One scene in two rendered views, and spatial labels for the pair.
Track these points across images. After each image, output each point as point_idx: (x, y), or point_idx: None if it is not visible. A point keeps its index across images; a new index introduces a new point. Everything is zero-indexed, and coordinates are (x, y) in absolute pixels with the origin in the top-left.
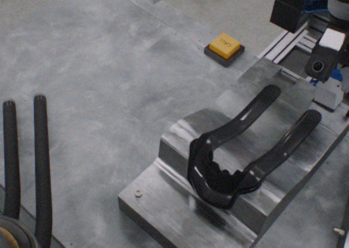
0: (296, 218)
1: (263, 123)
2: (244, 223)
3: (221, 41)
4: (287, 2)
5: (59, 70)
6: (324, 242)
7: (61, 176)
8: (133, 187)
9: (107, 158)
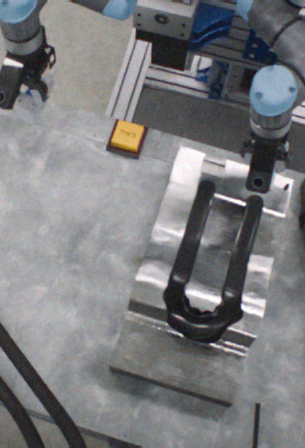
0: (270, 307)
1: (212, 230)
2: (233, 342)
3: (123, 133)
4: (169, 46)
5: None
6: (300, 319)
7: (36, 361)
8: (120, 350)
9: (70, 323)
